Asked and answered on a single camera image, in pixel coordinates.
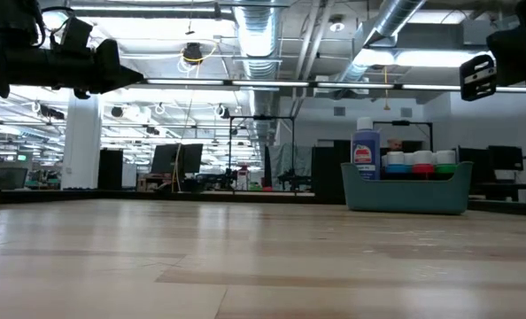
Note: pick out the black monitor back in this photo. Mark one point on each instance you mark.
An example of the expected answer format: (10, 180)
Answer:
(472, 164)

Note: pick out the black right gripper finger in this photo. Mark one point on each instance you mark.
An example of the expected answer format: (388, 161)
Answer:
(477, 91)

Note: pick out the small red paint bottle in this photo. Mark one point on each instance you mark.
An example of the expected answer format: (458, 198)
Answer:
(423, 168)

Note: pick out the black standing desk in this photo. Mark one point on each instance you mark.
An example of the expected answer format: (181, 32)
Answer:
(511, 186)

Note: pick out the black cabinet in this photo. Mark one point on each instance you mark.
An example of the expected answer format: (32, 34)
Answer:
(110, 170)

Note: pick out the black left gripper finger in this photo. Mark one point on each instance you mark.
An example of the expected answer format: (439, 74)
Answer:
(111, 67)

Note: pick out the black room divider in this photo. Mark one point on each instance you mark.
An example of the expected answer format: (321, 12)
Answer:
(329, 173)

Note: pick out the long ceiling light strip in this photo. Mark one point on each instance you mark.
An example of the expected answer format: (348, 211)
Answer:
(267, 83)

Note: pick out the grey rectangular air duct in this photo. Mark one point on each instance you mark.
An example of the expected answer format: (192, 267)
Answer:
(444, 35)

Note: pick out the small green paint bottle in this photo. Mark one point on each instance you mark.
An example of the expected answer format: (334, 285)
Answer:
(445, 168)

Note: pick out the grey cloth cover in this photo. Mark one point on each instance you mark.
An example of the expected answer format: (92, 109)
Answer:
(289, 164)

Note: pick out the cluttered workbench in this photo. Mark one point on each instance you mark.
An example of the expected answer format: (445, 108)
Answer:
(201, 184)

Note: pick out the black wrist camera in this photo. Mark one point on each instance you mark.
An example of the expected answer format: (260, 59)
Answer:
(75, 34)

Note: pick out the round silver air duct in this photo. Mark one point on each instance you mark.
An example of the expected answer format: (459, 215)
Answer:
(256, 44)
(391, 17)

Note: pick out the black camera rig frame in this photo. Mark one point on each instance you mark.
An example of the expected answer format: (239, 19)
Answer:
(400, 122)
(263, 118)

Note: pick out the white column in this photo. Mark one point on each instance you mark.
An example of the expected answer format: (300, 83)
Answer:
(81, 146)

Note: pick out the large purple paint bottle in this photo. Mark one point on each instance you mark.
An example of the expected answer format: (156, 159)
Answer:
(365, 146)

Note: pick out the black monitor on arm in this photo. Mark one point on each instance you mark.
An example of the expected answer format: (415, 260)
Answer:
(505, 157)

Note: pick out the black monitor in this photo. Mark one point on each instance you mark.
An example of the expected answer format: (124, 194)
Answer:
(164, 158)
(192, 158)
(472, 164)

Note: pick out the black aluminium table frame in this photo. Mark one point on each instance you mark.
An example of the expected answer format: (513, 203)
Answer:
(157, 195)

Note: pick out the person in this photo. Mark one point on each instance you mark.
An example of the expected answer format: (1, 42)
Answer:
(395, 144)

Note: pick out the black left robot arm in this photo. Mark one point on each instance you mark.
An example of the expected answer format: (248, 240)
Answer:
(6, 26)

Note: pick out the teal plastic bin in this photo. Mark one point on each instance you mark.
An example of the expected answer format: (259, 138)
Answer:
(404, 195)

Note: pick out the round ceiling sensor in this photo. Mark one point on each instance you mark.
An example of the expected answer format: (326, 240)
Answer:
(336, 24)

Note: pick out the small dark blue paint bottle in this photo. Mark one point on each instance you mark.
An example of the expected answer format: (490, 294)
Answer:
(409, 158)

